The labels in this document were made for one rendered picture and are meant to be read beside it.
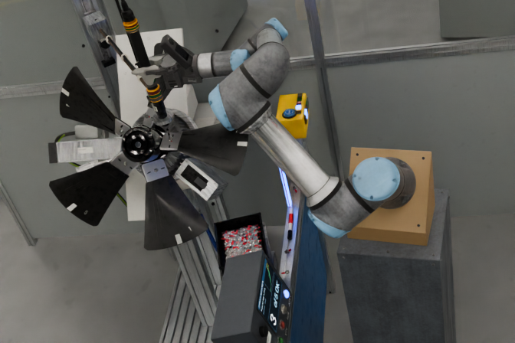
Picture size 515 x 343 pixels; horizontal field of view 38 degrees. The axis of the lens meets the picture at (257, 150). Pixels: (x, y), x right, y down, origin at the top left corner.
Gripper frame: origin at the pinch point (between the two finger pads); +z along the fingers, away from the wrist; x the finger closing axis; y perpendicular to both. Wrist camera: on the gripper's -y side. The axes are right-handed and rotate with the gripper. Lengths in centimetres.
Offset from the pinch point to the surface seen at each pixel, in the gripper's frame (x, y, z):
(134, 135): -3.5, 24.5, 7.4
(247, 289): -70, 24, -40
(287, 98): 34, 42, -37
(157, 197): -14.3, 42.7, 2.1
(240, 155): -5.9, 34.0, -26.8
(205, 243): 31, 113, 10
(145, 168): -7.3, 35.4, 5.7
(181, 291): 27, 141, 28
